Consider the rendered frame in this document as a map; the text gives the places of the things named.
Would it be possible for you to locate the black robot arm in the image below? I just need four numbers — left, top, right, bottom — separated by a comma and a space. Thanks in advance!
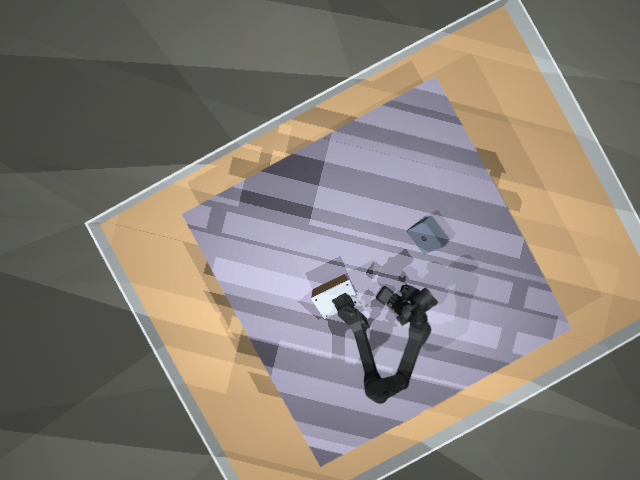
332, 284, 438, 404

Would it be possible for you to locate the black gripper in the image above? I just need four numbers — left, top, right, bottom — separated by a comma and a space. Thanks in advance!
376, 286, 409, 315

